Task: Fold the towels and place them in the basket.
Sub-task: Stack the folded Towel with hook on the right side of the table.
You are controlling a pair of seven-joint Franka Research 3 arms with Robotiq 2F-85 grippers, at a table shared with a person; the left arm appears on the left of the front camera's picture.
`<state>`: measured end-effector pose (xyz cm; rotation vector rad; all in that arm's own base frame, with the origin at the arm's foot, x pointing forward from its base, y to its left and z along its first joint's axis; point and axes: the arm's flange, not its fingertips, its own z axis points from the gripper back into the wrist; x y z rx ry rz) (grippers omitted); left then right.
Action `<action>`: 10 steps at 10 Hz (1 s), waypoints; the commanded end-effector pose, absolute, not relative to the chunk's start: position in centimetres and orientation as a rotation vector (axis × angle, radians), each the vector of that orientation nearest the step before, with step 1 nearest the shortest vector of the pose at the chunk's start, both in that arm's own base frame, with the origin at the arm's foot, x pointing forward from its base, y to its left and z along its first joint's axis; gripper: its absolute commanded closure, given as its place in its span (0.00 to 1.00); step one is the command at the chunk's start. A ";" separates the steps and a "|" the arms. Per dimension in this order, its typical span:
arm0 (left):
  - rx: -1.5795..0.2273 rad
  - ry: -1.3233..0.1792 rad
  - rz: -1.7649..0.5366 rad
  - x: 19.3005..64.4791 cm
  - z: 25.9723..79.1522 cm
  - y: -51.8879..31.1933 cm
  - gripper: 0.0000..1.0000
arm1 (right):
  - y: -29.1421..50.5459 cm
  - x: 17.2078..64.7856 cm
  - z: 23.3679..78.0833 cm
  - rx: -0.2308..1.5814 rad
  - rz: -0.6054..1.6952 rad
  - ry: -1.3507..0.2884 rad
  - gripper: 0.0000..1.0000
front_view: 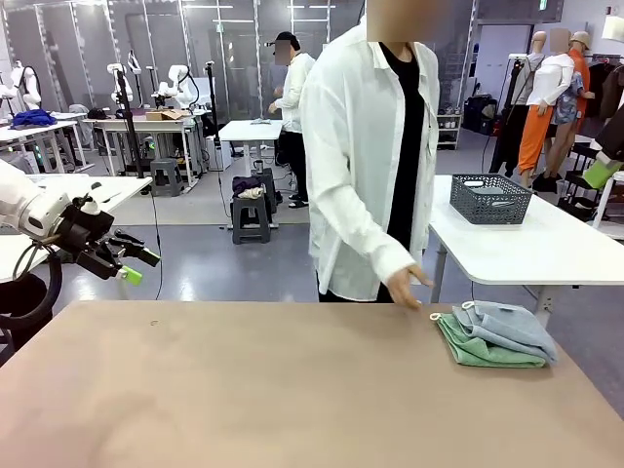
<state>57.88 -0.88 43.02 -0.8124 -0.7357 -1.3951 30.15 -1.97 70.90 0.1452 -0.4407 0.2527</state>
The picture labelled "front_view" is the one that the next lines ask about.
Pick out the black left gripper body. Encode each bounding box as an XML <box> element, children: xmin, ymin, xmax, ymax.
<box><xmin>57</xmin><ymin>202</ymin><xmax>123</xmax><ymax>280</ymax></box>

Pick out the grey towel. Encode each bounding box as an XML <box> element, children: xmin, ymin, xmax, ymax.
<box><xmin>462</xmin><ymin>180</ymin><xmax>508</xmax><ymax>197</ymax></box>

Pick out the grey perforated plastic basket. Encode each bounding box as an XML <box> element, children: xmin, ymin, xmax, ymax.
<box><xmin>449</xmin><ymin>173</ymin><xmax>534</xmax><ymax>226</ymax></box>

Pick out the blue-grey terry towel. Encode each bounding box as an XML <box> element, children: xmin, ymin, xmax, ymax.
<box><xmin>451</xmin><ymin>299</ymin><xmax>560</xmax><ymax>367</ymax></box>

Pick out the green terry towel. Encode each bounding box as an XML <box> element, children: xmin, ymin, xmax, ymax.
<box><xmin>428</xmin><ymin>311</ymin><xmax>547</xmax><ymax>370</ymax></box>

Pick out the person's right forearm white sleeve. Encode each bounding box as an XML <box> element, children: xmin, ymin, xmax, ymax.
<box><xmin>335</xmin><ymin>194</ymin><xmax>415</xmax><ymax>289</ymax></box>

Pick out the person's right hand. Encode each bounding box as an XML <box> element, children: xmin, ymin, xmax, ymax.
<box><xmin>383</xmin><ymin>262</ymin><xmax>435</xmax><ymax>310</ymax></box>

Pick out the grey plastic stool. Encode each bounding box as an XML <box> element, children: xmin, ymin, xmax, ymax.
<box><xmin>149</xmin><ymin>158</ymin><xmax>185</xmax><ymax>197</ymax></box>
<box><xmin>231</xmin><ymin>194</ymin><xmax>272</xmax><ymax>245</ymax></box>

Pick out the rack of dark garments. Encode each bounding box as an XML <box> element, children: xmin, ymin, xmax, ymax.
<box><xmin>584</xmin><ymin>53</ymin><xmax>624</xmax><ymax>123</ymax></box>

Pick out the mannequin with orange trousers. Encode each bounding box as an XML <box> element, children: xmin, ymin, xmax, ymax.
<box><xmin>518</xmin><ymin>27</ymin><xmax>579</xmax><ymax>177</ymax></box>

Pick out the mannequin with orange shirt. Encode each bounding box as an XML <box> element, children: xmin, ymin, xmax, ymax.
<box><xmin>553</xmin><ymin>30</ymin><xmax>597</xmax><ymax>179</ymax></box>

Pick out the long white lab table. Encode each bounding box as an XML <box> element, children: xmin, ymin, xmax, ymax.
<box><xmin>82</xmin><ymin>114</ymin><xmax>204</xmax><ymax>189</ymax></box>

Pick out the pile of clothes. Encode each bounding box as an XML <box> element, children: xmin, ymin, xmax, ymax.
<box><xmin>231</xmin><ymin>175</ymin><xmax>268</xmax><ymax>201</ymax></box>

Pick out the dark blue cloth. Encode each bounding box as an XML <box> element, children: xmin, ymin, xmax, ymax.
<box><xmin>10</xmin><ymin>109</ymin><xmax>59</xmax><ymax>131</ymax></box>

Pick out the black suitcase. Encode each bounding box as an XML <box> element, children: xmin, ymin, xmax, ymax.
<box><xmin>462</xmin><ymin>96</ymin><xmax>499</xmax><ymax>137</ymax></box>

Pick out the mannequin with grey top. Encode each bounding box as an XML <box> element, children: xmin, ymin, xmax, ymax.
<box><xmin>525</xmin><ymin>31</ymin><xmax>548</xmax><ymax>106</ymax></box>

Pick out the white side table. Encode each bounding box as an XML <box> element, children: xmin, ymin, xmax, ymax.
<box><xmin>428</xmin><ymin>174</ymin><xmax>624</xmax><ymax>328</ymax></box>

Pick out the black plastic stool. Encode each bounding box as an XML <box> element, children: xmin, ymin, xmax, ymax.
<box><xmin>255</xmin><ymin>170</ymin><xmax>280</xmax><ymax>215</ymax></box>

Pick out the small white shelf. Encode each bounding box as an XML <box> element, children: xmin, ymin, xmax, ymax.
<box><xmin>437</xmin><ymin>113</ymin><xmax>463</xmax><ymax>151</ymax></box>

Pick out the small white standing desk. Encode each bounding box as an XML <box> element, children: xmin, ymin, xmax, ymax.
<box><xmin>217</xmin><ymin>119</ymin><xmax>285</xmax><ymax>230</ymax></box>

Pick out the person with black cap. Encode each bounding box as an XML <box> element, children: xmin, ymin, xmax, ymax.
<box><xmin>269</xmin><ymin>31</ymin><xmax>317</xmax><ymax>210</ymax></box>

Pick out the person in white shirt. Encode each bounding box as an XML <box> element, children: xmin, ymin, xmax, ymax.
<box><xmin>299</xmin><ymin>0</ymin><xmax>443</xmax><ymax>303</ymax></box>

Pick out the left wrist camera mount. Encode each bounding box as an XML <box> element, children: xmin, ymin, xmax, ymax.
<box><xmin>71</xmin><ymin>192</ymin><xmax>102</xmax><ymax>216</ymax></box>

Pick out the black wire rack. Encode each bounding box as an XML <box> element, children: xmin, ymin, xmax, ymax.
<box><xmin>558</xmin><ymin>140</ymin><xmax>608</xmax><ymax>223</ymax></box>

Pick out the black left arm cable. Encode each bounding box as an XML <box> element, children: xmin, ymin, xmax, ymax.
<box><xmin>0</xmin><ymin>241</ymin><xmax>64</xmax><ymax>337</ymax></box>

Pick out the black camera tripod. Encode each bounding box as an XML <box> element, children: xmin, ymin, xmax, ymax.
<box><xmin>112</xmin><ymin>67</ymin><xmax>147</xmax><ymax>179</ymax></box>

